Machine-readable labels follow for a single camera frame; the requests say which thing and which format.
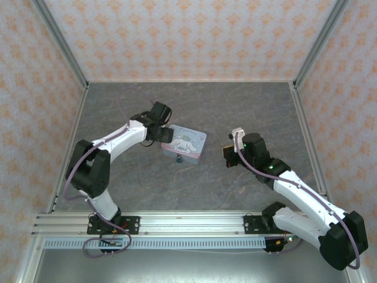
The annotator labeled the aluminium frame post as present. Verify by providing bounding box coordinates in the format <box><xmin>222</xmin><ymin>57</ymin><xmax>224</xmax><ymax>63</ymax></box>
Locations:
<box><xmin>293</xmin><ymin>0</ymin><xmax>352</xmax><ymax>90</ymax></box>
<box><xmin>31</xmin><ymin>0</ymin><xmax>90</xmax><ymax>90</ymax></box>

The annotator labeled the aluminium table side rail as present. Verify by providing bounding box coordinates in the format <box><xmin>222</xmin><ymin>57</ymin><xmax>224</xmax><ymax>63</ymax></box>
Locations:
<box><xmin>45</xmin><ymin>84</ymin><xmax>90</xmax><ymax>213</ymax></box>
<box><xmin>289</xmin><ymin>82</ymin><xmax>329</xmax><ymax>197</ymax></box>

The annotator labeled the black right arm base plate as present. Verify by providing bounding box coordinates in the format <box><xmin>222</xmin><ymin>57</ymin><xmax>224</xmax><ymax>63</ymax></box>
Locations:
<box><xmin>243</xmin><ymin>214</ymin><xmax>276</xmax><ymax>235</ymax></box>

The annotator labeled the grey metal sheet panel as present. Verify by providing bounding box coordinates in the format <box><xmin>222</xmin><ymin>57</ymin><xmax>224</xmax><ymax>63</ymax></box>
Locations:
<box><xmin>14</xmin><ymin>247</ymin><xmax>363</xmax><ymax>283</ymax></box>

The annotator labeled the small circuit board with wires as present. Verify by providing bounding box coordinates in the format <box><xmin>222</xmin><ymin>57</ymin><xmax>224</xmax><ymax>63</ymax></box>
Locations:
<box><xmin>100</xmin><ymin>235</ymin><xmax>124</xmax><ymax>248</ymax></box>
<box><xmin>275</xmin><ymin>234</ymin><xmax>295</xmax><ymax>247</ymax></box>

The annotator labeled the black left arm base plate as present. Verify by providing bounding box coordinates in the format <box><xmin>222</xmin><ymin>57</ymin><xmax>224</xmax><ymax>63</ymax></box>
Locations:
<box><xmin>87</xmin><ymin>216</ymin><xmax>141</xmax><ymax>235</ymax></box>

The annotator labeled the cartoon dog tin box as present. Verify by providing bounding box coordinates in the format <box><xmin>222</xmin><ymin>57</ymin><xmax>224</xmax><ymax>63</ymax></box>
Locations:
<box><xmin>160</xmin><ymin>124</ymin><xmax>208</xmax><ymax>166</ymax></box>

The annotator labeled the slotted grey cable duct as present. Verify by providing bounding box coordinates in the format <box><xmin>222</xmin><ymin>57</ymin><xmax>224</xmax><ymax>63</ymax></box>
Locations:
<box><xmin>43</xmin><ymin>237</ymin><xmax>267</xmax><ymax>251</ymax></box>

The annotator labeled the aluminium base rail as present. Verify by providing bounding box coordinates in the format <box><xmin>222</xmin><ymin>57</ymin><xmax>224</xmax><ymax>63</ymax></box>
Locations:
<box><xmin>31</xmin><ymin>210</ymin><xmax>325</xmax><ymax>237</ymax></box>

